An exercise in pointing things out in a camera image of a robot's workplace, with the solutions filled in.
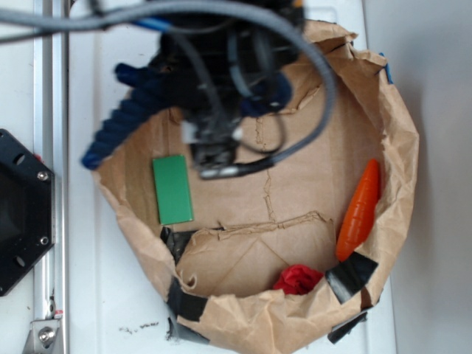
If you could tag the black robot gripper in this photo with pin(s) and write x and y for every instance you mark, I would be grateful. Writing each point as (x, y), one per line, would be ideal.
(213, 150)

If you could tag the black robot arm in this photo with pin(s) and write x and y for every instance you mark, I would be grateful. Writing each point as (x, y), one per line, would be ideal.
(220, 70)

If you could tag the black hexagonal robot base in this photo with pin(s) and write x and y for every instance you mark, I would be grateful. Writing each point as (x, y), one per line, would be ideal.
(27, 187)

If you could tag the green rectangular block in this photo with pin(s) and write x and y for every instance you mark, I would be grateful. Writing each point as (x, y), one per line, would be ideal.
(172, 190)

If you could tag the brown paper bag bin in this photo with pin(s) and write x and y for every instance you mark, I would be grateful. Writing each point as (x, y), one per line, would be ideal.
(247, 230)

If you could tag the red crumpled cloth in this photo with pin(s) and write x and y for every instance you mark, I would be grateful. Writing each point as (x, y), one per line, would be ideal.
(298, 280)

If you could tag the orange plastic carrot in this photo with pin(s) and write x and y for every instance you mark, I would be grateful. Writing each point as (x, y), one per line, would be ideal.
(359, 218)

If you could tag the black tape patch bottom-left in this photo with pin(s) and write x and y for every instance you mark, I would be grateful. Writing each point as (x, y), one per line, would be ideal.
(190, 307)

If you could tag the white plastic tray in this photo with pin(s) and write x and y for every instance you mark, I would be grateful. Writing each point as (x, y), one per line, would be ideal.
(113, 308)

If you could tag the black tape patch right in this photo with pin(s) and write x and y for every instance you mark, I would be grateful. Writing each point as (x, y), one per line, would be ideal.
(348, 277)

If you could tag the aluminium extrusion rail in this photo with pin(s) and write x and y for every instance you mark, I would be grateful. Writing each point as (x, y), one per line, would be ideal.
(50, 143)

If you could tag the metal corner bracket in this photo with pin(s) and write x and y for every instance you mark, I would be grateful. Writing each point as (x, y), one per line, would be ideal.
(44, 337)

